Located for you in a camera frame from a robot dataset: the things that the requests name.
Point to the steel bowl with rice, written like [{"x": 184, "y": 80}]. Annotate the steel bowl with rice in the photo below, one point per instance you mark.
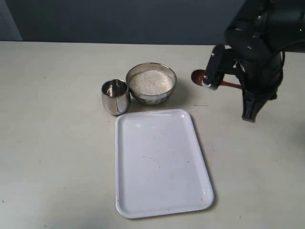
[{"x": 151, "y": 99}]

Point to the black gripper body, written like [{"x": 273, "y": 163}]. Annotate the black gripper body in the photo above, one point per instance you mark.
[{"x": 260, "y": 33}]

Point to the small steel cup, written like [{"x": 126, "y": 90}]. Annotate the small steel cup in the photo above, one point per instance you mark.
[{"x": 116, "y": 97}]

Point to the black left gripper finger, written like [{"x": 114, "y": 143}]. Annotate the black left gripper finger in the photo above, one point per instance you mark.
[{"x": 222, "y": 61}]

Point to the brown wooden spoon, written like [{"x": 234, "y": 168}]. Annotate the brown wooden spoon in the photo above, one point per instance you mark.
[{"x": 199, "y": 76}]

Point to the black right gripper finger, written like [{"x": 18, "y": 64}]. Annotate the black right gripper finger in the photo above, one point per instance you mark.
[{"x": 252, "y": 104}]

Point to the white rectangular plastic tray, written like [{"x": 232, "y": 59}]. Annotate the white rectangular plastic tray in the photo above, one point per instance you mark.
[{"x": 159, "y": 165}]

